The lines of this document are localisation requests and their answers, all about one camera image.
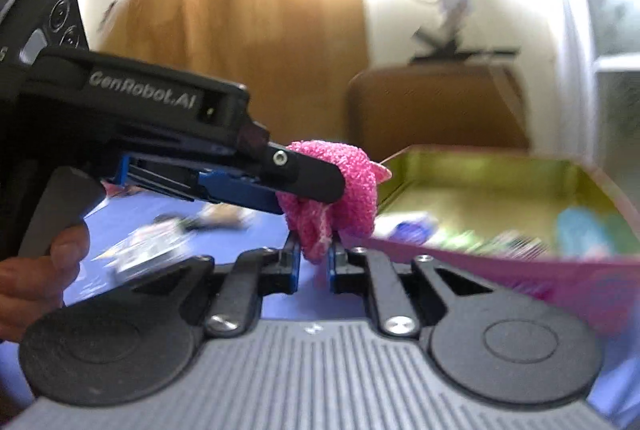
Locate wooden wall panel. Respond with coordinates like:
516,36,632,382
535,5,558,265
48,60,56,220
97,0,372,147

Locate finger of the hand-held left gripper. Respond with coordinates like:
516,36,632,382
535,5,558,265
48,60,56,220
260,141,347,204
197,171,284,215

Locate person's left hand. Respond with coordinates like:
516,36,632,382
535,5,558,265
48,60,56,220
0,222,92,343

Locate pink tin box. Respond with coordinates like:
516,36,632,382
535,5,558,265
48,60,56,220
345,144,640,336

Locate brown chair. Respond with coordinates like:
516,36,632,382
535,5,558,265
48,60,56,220
347,64,531,151

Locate white printed packet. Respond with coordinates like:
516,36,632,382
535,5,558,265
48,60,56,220
114,219,197,281

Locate blue tablecloth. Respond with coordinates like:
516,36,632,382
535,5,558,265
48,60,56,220
0,180,640,430

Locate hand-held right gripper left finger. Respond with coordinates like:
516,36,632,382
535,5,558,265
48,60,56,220
127,230,302,340

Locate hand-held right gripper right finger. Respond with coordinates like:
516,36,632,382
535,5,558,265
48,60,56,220
327,232,506,340

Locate pink knit cloth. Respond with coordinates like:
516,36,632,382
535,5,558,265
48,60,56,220
276,140,393,263

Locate white tube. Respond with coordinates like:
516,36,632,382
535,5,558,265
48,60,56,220
392,211,442,241

